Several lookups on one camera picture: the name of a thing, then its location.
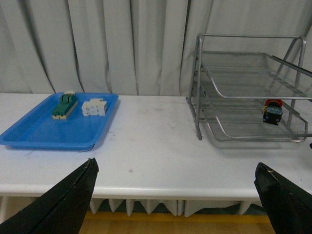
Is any white circuit breaker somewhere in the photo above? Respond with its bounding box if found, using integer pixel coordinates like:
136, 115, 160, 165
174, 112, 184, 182
81, 98, 107, 117

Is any red emergency stop button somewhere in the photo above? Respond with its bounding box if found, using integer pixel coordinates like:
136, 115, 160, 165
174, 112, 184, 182
262, 99, 283, 126

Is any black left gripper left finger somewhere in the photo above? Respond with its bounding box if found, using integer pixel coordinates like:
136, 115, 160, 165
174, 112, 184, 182
0, 158, 98, 234

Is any white curtain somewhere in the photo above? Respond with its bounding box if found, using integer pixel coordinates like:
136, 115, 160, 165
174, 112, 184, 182
0, 0, 312, 96

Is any blue plastic tray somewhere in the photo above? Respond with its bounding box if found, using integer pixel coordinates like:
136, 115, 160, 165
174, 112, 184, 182
0, 93, 118, 151

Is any green knife switch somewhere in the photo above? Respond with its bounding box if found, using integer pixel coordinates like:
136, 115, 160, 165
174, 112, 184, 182
52, 91, 78, 119

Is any silver mesh tray rack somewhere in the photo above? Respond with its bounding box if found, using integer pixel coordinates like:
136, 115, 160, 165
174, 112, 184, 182
186, 34, 312, 142

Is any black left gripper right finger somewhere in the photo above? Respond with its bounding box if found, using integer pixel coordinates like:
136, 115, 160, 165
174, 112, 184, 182
254, 162, 312, 234

